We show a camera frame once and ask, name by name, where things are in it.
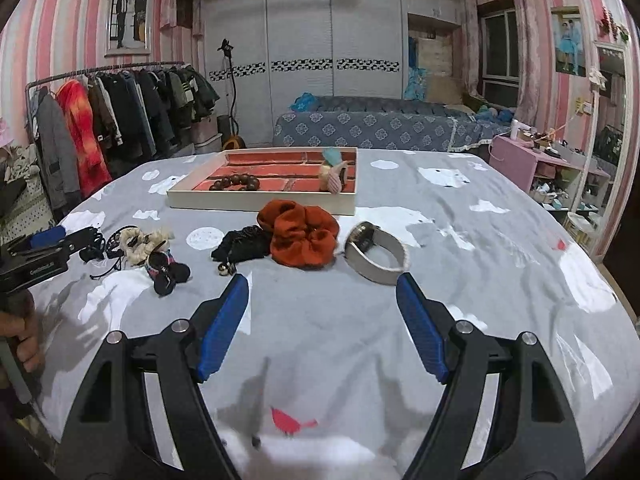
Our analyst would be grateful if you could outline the wall poster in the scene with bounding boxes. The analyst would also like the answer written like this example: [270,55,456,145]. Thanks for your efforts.
[550,6,583,77]

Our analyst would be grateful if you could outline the red flower decoration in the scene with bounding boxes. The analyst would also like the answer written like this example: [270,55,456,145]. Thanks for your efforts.
[597,7,631,43]

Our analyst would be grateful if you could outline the pink knit hair clip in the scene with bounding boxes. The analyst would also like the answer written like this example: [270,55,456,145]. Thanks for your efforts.
[318,172,349,194]

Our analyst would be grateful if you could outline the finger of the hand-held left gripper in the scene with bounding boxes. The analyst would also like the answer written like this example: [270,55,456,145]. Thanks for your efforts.
[61,227,102,256]
[5,226,68,256]

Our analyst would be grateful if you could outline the black bow hair tie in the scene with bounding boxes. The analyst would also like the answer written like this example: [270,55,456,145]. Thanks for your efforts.
[145,251,192,296]

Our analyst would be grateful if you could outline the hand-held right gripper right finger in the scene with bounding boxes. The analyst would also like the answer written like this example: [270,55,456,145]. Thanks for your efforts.
[396,272,587,480]

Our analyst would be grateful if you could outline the pink side table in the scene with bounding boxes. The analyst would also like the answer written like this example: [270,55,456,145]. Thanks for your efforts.
[489,132,611,196]

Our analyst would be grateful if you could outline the white tray with red lining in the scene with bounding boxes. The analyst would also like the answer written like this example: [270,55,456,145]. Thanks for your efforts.
[166,147,360,217]

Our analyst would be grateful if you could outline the grey printed blanket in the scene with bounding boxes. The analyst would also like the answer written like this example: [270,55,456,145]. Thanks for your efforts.
[30,147,638,480]

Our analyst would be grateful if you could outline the cream braided hair tie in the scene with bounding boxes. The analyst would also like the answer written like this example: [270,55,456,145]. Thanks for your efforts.
[120,227,173,267]

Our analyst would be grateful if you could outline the person's left hand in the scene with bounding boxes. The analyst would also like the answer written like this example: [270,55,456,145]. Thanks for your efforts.
[0,292,45,373]

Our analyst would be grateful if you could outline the brown wooden bead bracelet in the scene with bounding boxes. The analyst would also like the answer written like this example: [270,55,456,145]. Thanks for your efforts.
[209,173,260,192]

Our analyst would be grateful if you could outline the row of hanging clothes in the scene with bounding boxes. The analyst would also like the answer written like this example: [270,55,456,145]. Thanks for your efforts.
[27,65,221,211]

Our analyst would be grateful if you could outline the white wardrobe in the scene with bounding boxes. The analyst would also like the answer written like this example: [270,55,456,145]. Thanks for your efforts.
[202,0,461,106]

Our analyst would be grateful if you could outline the grey band wristwatch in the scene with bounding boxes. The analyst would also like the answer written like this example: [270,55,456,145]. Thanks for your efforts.
[344,221,412,286]

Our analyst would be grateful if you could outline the blue plastic bag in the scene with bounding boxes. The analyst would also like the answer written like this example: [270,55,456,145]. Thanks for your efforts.
[290,92,321,113]

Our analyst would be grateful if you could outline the black scrunchie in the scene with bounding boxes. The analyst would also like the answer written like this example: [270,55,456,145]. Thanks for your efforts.
[211,225,273,264]

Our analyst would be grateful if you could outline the window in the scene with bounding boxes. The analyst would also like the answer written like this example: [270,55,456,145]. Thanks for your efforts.
[477,7,521,106]

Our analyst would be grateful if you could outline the garment steamer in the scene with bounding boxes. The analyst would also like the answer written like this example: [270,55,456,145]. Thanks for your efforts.
[216,37,247,150]

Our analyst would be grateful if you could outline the orange scrunchie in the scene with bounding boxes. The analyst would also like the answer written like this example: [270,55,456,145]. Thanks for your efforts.
[257,200,341,270]

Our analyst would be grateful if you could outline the hanging blue clothes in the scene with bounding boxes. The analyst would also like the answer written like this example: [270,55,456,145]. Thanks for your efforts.
[406,35,431,101]

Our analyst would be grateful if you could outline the sofa with blue patterned cover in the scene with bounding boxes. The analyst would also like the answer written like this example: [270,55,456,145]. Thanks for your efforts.
[272,95,501,153]

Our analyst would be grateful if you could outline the framed wall picture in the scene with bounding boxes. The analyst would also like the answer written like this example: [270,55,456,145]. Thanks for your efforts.
[105,0,153,56]

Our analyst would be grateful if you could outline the white round container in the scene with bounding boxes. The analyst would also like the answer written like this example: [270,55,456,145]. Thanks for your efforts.
[567,212,593,241]

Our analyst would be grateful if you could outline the stacked storage boxes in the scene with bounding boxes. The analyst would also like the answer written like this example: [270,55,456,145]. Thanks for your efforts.
[194,115,223,155]

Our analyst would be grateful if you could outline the metal clothes rack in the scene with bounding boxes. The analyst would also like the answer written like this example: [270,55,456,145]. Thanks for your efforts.
[26,61,187,111]

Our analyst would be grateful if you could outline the white framed mirror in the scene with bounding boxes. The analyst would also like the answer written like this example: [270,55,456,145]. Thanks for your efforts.
[570,42,630,256]

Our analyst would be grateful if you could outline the thin black hair band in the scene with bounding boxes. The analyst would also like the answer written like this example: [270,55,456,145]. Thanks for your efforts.
[90,225,130,281]

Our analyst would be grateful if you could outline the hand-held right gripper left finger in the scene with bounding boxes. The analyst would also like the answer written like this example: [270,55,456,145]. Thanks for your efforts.
[54,274,250,480]

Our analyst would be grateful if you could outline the long pink curtain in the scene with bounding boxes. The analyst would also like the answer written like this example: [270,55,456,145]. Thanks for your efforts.
[510,0,550,121]

